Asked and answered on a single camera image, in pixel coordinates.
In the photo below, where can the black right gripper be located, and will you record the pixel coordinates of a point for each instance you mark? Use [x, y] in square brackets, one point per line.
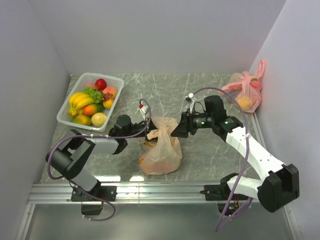
[186, 125]

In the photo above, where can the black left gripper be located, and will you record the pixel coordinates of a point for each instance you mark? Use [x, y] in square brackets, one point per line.
[151, 126]

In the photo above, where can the translucent orange plastic bag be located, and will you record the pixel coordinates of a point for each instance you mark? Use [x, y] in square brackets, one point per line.
[160, 153]

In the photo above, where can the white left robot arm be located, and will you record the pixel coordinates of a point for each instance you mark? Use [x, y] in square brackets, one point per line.
[69, 156]

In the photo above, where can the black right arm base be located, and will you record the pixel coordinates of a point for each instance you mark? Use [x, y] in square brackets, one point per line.
[215, 192]

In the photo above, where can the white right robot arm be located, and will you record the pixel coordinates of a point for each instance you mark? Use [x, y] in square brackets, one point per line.
[278, 184]

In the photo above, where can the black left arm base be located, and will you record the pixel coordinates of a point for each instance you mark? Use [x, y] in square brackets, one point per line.
[93, 201]

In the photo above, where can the fake small red grapes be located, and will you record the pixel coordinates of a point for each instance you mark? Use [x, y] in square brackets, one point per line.
[107, 95]

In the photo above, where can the fake peach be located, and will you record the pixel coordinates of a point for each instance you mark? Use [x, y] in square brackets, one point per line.
[111, 90]

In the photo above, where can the fake mango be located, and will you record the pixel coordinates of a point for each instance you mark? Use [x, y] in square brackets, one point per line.
[92, 109]

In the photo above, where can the fake green grape bunch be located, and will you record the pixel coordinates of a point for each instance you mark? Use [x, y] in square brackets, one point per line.
[94, 94]

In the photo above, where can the fake red apple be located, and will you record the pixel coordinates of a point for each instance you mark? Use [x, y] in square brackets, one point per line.
[100, 84]

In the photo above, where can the fake yellow banana bunch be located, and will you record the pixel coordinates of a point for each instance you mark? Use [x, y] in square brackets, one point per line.
[77, 102]

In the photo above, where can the pink tied fruit bag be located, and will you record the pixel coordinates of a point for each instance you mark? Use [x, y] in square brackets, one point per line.
[246, 88]

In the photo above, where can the white plastic fruit basket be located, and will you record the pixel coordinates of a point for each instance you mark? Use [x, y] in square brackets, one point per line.
[83, 121]

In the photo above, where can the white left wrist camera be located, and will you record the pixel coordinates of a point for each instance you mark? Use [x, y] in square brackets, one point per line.
[144, 110]

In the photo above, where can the aluminium table edge rail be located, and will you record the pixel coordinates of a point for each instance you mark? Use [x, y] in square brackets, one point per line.
[149, 211]

